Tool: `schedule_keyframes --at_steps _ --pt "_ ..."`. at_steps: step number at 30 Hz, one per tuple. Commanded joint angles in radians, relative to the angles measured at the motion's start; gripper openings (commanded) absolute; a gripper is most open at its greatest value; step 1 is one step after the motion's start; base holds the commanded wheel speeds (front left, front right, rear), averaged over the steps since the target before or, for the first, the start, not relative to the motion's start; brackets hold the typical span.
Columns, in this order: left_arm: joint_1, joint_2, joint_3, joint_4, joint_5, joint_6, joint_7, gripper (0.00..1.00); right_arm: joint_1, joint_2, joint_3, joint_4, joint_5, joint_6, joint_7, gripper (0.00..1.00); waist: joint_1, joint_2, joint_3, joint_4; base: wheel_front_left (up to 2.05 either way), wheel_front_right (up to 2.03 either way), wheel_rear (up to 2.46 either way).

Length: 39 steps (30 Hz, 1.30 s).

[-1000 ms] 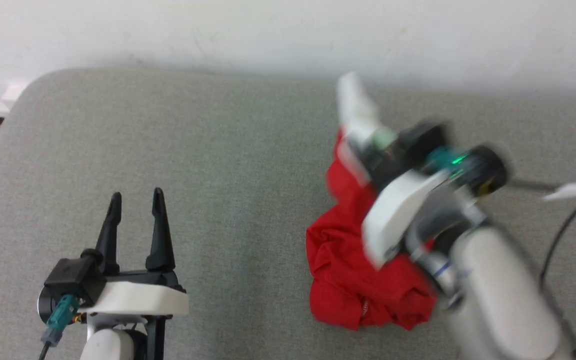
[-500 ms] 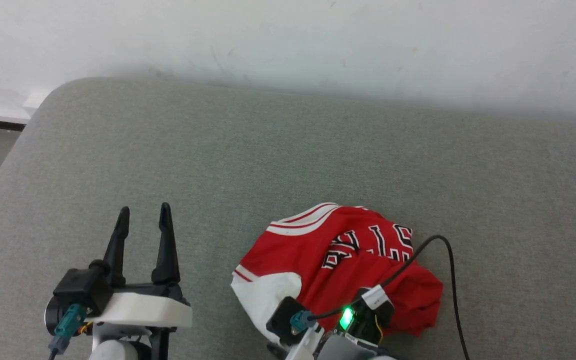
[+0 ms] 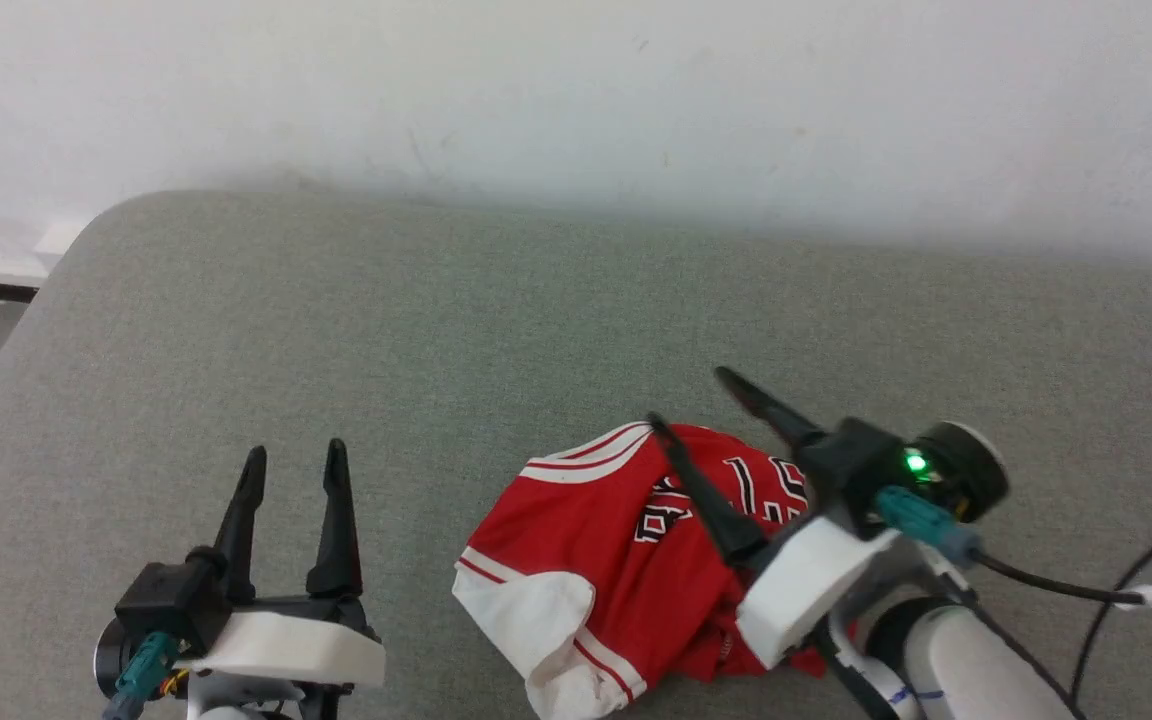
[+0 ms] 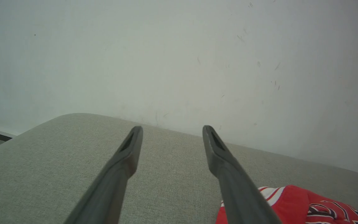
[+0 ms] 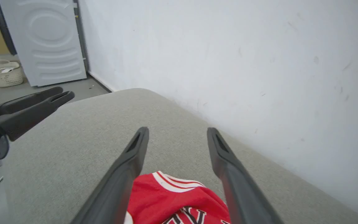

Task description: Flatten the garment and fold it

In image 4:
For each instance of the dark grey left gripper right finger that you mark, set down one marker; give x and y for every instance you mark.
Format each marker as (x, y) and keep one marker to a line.
(238, 193)

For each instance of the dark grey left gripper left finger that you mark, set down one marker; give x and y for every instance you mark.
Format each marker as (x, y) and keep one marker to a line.
(110, 189)

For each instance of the red and white basketball jersey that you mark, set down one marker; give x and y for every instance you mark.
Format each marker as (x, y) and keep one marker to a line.
(291, 205)

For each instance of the grey fabric sofa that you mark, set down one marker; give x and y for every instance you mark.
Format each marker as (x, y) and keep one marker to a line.
(42, 171)

